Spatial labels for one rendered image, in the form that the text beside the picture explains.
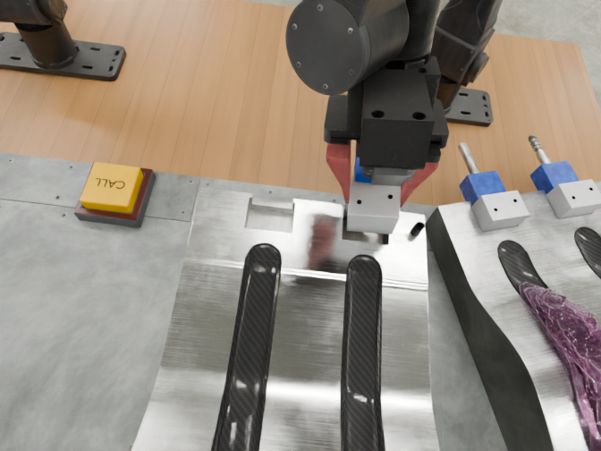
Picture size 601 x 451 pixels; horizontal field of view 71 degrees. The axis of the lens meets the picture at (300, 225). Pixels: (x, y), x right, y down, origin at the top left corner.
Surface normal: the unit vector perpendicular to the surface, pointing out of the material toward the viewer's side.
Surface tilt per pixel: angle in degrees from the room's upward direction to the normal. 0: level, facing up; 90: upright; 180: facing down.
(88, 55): 0
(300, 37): 77
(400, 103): 21
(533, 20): 0
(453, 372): 0
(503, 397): 90
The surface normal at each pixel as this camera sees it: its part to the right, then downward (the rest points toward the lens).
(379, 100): -0.02, -0.73
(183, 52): 0.08, -0.45
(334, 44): -0.58, 0.55
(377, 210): -0.07, -0.31
